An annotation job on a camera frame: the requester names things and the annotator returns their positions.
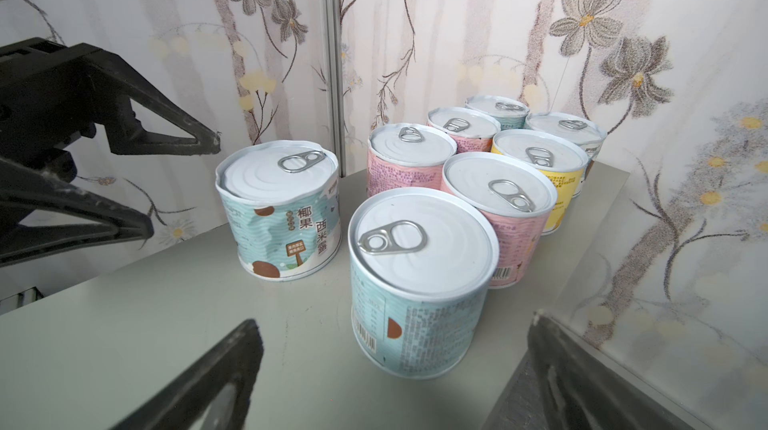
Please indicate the yellow label can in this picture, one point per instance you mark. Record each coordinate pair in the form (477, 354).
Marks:
(560, 160)

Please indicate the grey metal cabinet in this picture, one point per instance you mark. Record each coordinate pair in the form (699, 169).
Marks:
(90, 355)

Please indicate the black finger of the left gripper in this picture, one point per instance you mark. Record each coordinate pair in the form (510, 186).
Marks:
(99, 221)
(50, 92)

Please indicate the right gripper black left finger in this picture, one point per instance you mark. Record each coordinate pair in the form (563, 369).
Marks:
(215, 390)

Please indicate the pink can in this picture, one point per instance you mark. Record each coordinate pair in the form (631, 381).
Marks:
(472, 130)
(515, 198)
(407, 155)

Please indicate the teal coconut can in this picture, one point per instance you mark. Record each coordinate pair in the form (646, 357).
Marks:
(579, 131)
(510, 113)

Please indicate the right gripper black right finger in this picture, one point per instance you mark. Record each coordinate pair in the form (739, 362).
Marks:
(579, 392)

